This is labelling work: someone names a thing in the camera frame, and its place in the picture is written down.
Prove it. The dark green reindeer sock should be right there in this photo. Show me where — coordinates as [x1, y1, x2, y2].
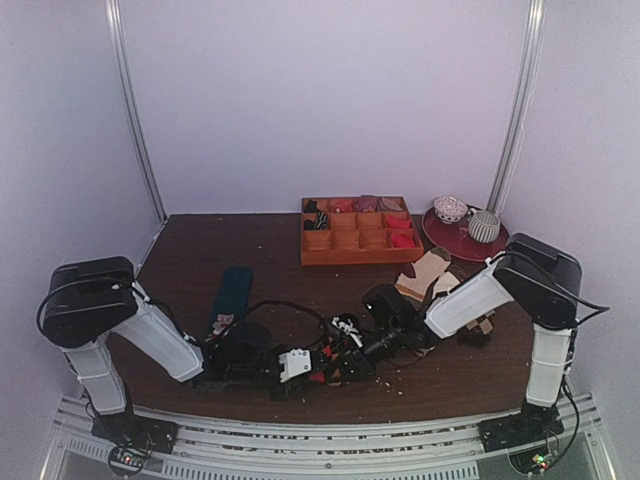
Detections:
[205, 266, 253, 343]

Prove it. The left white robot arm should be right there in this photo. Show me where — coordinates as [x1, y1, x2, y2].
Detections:
[36, 256, 282, 444]

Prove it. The red round plate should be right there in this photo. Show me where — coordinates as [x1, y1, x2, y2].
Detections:
[421, 208, 509, 263]

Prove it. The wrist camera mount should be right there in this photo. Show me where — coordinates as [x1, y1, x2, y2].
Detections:
[331, 315, 363, 348]
[278, 349, 312, 384]

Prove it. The beige striped sock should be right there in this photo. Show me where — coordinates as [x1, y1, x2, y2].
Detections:
[395, 247, 451, 302]
[431, 270, 467, 299]

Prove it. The right aluminium frame post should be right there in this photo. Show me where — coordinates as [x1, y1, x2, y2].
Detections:
[487, 0, 547, 216]

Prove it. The front aluminium rail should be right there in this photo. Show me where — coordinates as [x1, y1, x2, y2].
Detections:
[44, 394, 609, 480]

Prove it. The black white rolled sock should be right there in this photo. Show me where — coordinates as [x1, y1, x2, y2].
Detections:
[303, 212, 329, 231]

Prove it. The red rolled sock upper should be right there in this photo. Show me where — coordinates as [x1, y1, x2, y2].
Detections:
[385, 215, 412, 230]

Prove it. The red yellow argyle sock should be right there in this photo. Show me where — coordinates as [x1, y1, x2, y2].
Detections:
[309, 313, 366, 386]

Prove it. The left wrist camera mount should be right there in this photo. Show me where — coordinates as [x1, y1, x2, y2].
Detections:
[278, 349, 312, 384]

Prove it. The red rolled sock lower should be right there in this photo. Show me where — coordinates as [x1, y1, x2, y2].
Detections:
[390, 232, 416, 249]

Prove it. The white patterned bowl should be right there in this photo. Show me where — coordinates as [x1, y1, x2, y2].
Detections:
[433, 196, 468, 225]

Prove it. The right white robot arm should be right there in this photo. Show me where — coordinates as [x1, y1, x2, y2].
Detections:
[329, 233, 607, 442]

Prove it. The striped grey mug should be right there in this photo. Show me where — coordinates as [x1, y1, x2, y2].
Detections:
[468, 209, 501, 244]

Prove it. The red rolled sock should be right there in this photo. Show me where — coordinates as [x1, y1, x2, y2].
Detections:
[390, 232, 416, 249]
[385, 215, 412, 230]

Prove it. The left aluminium frame post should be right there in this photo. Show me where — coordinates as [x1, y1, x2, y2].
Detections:
[104, 0, 168, 224]

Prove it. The aluminium frame post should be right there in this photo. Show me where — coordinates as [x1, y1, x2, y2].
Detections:
[104, 0, 168, 224]
[487, 0, 547, 216]

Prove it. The left black cable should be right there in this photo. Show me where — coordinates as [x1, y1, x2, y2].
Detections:
[214, 298, 331, 346]

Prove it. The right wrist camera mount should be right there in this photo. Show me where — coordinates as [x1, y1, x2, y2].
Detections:
[331, 315, 363, 348]

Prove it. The wooden compartment tray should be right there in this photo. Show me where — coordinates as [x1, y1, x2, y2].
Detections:
[300, 195, 425, 266]

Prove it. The brown beige argyle sock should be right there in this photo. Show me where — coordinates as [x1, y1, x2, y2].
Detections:
[456, 310, 495, 348]

